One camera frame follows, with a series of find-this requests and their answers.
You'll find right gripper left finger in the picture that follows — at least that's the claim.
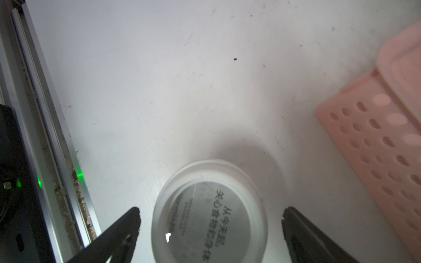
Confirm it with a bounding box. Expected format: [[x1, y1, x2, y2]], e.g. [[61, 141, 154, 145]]
[[69, 207, 141, 263]]

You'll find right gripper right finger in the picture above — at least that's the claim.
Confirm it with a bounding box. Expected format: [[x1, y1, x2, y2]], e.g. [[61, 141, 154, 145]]
[[282, 207, 357, 263]]

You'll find white-lid yogurt cup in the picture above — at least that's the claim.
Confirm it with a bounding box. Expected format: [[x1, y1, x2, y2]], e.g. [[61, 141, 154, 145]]
[[151, 160, 268, 263]]

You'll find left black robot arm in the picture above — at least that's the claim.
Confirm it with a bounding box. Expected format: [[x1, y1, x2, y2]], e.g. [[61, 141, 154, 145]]
[[1, 105, 55, 263]]

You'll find pink perforated plastic basket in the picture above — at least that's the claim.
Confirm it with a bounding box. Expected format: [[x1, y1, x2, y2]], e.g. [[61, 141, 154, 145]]
[[316, 22, 421, 262]]

